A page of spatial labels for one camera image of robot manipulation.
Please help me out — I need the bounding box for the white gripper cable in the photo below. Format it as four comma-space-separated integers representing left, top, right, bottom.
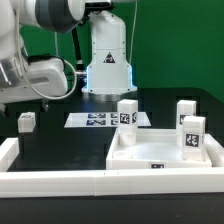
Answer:
14, 0, 78, 101

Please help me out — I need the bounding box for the white square tabletop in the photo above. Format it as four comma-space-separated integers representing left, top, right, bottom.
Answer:
106, 128, 212, 170

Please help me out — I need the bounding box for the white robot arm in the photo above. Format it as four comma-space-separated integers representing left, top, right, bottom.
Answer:
0, 0, 136, 110

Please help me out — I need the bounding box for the black cable bundle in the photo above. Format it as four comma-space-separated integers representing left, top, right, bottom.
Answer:
66, 71, 88, 92

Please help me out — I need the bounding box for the white AprilTag base sheet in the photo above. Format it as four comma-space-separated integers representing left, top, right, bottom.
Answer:
64, 112, 151, 128

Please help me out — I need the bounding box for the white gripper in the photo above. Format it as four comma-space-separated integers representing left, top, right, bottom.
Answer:
0, 58, 68, 112

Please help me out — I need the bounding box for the white U-shaped obstacle fence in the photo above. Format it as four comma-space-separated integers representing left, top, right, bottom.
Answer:
0, 138, 224, 198

